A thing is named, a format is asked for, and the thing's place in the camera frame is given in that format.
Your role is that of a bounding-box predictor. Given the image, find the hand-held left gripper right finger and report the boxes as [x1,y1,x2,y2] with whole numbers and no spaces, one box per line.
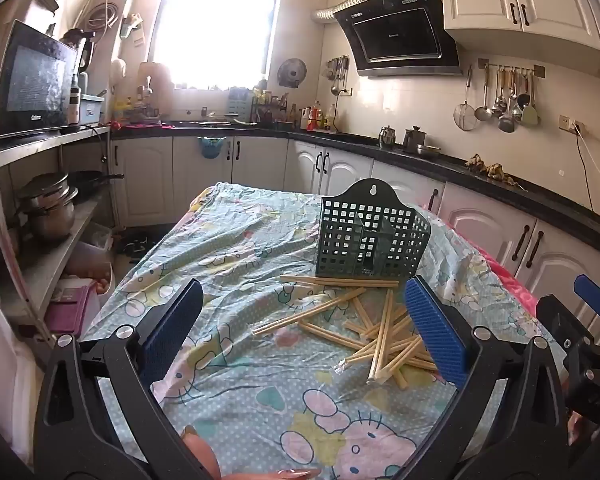
[400,275,571,480]

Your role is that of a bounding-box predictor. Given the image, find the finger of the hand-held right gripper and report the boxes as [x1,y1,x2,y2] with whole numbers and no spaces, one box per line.
[535,294,600,361]
[574,275,600,322]

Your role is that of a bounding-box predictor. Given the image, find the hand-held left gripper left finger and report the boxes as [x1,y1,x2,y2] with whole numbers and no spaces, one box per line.
[32,278,216,480]

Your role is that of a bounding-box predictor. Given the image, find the group of bamboo chopsticks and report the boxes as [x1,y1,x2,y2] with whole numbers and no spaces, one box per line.
[250,272,443,391]

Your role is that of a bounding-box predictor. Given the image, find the green plastic utensil holder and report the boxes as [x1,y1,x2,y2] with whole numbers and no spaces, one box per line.
[315,178,432,281]

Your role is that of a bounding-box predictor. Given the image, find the person's left hand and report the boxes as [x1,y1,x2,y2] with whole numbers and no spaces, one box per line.
[182,427,324,480]

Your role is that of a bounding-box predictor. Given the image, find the pink blanket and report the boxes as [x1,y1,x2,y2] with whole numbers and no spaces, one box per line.
[472,240,548,322]

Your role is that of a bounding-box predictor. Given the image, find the pair of dark slippers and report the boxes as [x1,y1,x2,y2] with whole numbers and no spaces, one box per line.
[115,234,157,261]

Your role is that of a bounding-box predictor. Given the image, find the black kitchen countertop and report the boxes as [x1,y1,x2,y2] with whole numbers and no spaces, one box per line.
[110,120,600,251]

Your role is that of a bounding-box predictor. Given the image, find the purple box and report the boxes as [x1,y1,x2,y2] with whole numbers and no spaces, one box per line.
[47,285,99,333]

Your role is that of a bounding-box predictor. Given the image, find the cartoon cat printed cloth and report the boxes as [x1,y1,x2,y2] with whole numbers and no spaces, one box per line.
[82,181,568,480]

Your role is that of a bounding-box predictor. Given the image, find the white base cabinets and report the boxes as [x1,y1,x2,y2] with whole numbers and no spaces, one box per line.
[109,135,600,356]

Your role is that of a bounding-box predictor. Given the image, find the ginger roots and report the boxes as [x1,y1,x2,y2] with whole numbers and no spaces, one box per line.
[465,153,525,190]

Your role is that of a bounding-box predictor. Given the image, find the black frying pan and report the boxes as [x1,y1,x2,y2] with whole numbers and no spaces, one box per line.
[67,170,126,198]

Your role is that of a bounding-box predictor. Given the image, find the stack of steel pots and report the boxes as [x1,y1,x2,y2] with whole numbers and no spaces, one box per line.
[14,172,79,242]

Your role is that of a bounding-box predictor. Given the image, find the white plastic bag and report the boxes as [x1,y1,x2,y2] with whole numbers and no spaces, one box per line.
[0,270,36,466]

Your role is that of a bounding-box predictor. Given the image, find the blue hanging basket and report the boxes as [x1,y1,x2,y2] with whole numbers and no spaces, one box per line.
[197,135,228,160]

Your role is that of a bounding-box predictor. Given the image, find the pale green spatula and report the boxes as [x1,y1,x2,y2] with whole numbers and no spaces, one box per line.
[521,77,540,126]

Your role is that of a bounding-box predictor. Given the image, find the steel pot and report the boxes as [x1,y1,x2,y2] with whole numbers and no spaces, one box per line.
[402,126,427,154]

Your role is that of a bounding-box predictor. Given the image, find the steel ladle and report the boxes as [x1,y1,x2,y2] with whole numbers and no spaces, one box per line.
[475,67,495,122]

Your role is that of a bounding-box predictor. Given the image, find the metal shelf rack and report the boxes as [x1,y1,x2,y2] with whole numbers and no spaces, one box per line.
[0,124,118,346]

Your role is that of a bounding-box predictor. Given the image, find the blue plastic box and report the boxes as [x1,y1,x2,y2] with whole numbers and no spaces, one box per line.
[79,94,107,126]

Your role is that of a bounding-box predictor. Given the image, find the teal dish crate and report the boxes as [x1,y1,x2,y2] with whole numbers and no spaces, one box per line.
[228,86,255,122]

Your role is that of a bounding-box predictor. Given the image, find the black spice rack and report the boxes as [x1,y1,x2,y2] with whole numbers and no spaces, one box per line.
[252,77,288,123]

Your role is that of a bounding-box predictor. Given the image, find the dark bottle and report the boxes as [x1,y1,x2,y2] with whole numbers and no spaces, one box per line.
[67,74,82,127]

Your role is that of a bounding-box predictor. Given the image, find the wooden cutting board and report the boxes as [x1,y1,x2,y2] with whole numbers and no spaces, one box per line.
[138,61,175,117]

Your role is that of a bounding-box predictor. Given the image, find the row of condiment bottles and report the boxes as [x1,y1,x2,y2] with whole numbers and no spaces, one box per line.
[289,101,340,134]

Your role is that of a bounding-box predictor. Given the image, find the small hanging kitchen tools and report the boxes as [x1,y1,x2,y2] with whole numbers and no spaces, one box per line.
[325,55,352,97]

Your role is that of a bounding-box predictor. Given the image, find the black microwave oven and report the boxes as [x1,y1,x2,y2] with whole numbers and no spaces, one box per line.
[0,20,81,141]

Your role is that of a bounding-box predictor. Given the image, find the black electric kettle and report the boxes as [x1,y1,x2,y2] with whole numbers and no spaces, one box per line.
[61,29,97,77]

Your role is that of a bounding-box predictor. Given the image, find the black range hood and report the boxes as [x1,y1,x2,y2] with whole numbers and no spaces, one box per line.
[334,0,463,79]

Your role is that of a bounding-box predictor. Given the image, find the kitchen window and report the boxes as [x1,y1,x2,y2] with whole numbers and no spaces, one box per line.
[147,0,285,92]

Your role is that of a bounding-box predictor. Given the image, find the wall utensil rail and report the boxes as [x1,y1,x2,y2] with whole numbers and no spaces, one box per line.
[477,58,546,79]

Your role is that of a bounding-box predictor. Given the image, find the small wall fan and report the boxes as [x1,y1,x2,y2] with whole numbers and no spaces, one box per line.
[277,57,308,88]

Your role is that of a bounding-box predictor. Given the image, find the silver flexible duct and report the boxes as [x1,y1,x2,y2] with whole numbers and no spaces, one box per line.
[311,0,371,23]

